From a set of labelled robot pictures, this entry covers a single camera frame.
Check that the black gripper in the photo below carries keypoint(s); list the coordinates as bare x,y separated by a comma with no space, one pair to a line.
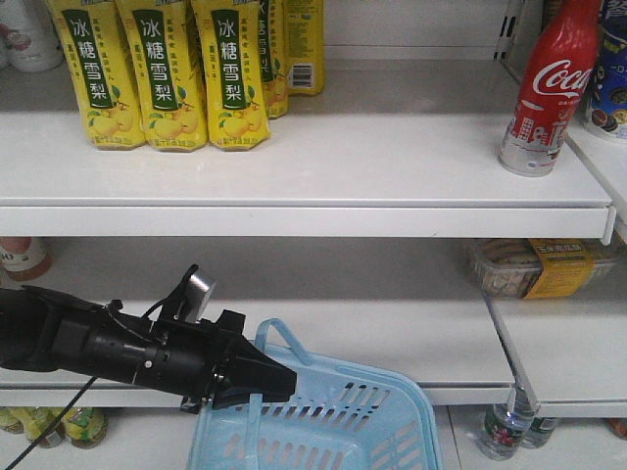
202,362

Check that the light blue plastic basket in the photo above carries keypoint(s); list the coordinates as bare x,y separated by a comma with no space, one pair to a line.
343,415

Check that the red coca-cola aluminium bottle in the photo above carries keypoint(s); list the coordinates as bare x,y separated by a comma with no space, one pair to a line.
555,80

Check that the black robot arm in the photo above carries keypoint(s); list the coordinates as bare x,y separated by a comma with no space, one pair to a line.
30,318

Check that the yellow lemon tea bottle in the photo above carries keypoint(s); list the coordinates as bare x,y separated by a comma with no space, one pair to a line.
9,422
86,427
36,420

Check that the white metal shelving unit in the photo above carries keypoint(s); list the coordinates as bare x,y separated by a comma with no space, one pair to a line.
349,222

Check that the orange C100 drink bottle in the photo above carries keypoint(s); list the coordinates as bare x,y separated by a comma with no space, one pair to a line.
24,258

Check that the clear water bottle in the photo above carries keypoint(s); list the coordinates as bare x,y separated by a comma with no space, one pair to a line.
504,426
539,432

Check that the clear biscuit tray yellow label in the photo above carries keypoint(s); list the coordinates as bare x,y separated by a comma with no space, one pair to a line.
539,268

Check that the yellow pear drink bottle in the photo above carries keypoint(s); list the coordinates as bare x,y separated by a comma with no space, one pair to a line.
163,41
229,35
273,59
304,21
102,73

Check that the white peach drink bottle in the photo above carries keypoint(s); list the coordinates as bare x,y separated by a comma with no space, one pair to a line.
29,36

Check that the blue cookie tub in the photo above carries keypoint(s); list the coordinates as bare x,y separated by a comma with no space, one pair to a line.
605,112

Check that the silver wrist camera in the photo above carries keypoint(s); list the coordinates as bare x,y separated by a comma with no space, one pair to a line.
189,299

